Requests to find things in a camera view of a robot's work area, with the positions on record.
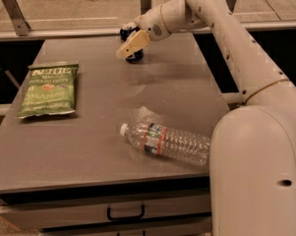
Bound lower grey drawer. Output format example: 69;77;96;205
39;216;211;236

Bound upper grey drawer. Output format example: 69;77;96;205
0;194;210;229

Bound green jalapeno chips bag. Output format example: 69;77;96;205
18;62;79;119

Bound blue pepsi can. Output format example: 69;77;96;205
120;23;144;64

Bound black drawer handle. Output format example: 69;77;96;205
106;205;146;221

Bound horizontal metal rail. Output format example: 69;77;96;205
0;20;296;42

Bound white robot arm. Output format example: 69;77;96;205
117;0;296;236

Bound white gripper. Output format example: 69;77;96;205
116;6;170;59

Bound left metal railing bracket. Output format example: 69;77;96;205
1;0;30;36

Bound clear plastic water bottle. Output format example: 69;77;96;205
120;122;210;166

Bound grey drawer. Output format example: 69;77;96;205
39;216;211;236
0;194;210;229

